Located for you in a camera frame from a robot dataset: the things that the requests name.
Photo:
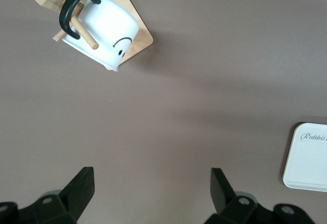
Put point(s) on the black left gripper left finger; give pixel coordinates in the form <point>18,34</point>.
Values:
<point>76,196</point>

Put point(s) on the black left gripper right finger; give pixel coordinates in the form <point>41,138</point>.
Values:
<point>222,198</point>

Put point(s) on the wooden cup rack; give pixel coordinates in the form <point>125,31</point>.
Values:
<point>139,35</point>

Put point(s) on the white rectangular rabbit tray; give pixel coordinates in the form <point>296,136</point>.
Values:
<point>309,162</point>

